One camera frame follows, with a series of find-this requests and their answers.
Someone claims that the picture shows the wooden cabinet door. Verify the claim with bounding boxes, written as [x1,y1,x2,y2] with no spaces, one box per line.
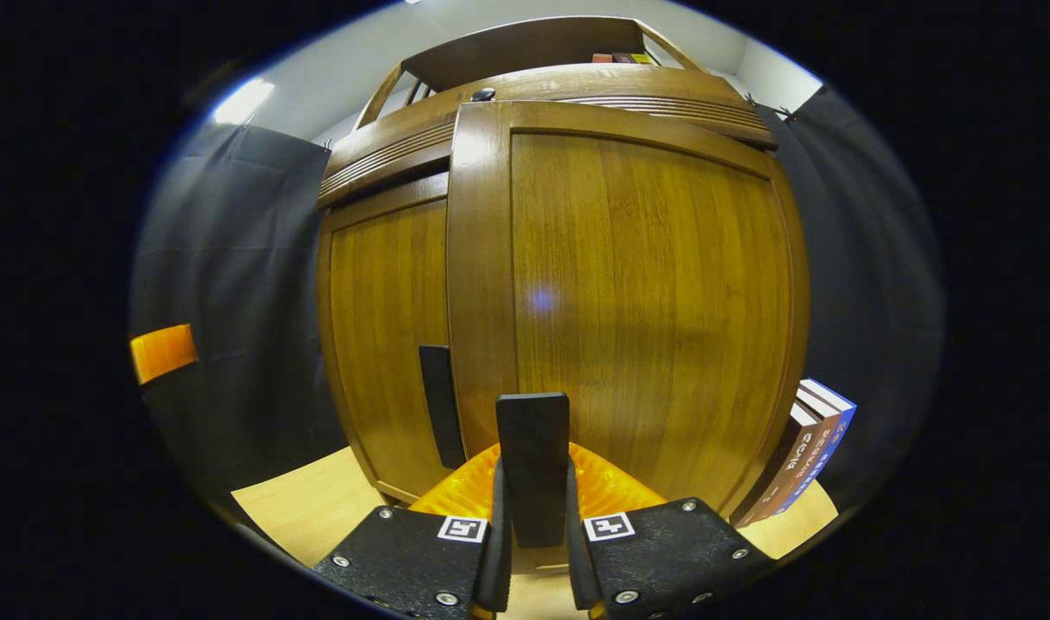
[445,99,811,522]
[316,172,457,505]

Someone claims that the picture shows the long ceiling light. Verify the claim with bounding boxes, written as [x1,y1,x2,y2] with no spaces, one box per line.
[213,77,276,126]

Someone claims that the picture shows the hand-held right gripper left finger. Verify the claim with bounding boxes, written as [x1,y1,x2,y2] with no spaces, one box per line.
[312,442,515,620]

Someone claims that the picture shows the brown thick book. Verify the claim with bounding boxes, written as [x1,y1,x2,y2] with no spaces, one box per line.
[731,403,820,528]
[749,387,840,522]

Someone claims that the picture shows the black backdrop cloth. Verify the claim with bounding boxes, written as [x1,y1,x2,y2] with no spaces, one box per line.
[128,82,947,518]

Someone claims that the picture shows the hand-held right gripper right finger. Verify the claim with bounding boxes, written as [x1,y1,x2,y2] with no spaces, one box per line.
[566,442,780,620]

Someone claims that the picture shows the wooden double-door shoe cabinet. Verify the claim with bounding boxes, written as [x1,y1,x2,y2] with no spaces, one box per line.
[316,15,811,522]

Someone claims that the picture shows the blue thick book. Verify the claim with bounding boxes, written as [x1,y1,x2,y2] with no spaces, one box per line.
[774,379,857,518]

